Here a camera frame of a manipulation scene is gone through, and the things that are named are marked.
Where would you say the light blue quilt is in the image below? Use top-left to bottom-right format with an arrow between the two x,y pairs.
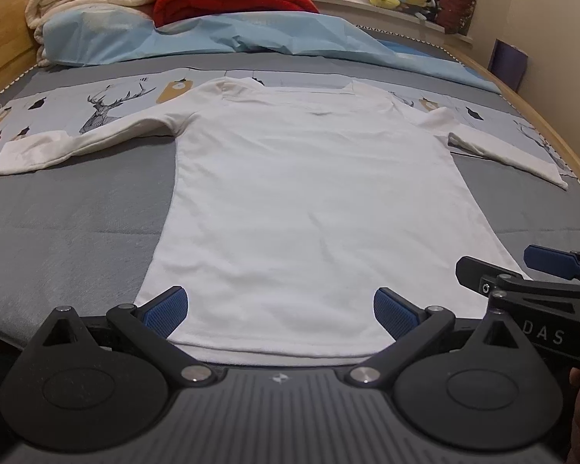
41,10 -> 503,96

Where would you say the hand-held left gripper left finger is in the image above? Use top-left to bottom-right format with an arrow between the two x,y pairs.
28,286 -> 219,388

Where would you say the red folded blanket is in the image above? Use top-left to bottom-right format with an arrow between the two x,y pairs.
152,0 -> 320,28

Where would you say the wooden bed frame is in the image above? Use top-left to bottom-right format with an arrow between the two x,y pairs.
444,43 -> 580,216

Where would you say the windowsill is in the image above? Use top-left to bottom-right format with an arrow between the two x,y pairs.
314,0 -> 474,50

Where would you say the purple box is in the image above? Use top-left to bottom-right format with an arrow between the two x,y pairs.
488,39 -> 531,92

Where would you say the white long-sleeve shirt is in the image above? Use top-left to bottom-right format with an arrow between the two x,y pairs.
0,77 -> 570,366

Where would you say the grey printed bed sheet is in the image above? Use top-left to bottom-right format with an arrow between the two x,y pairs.
0,39 -> 580,349

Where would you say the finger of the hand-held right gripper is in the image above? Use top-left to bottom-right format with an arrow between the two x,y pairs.
523,244 -> 580,282
455,255 -> 530,300

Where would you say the dark red cushion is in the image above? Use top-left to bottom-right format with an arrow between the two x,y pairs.
435,0 -> 479,36

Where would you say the wooden headboard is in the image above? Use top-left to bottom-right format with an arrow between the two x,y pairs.
0,0 -> 54,103

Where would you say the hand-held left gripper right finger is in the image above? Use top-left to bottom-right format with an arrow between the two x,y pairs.
345,286 -> 536,388

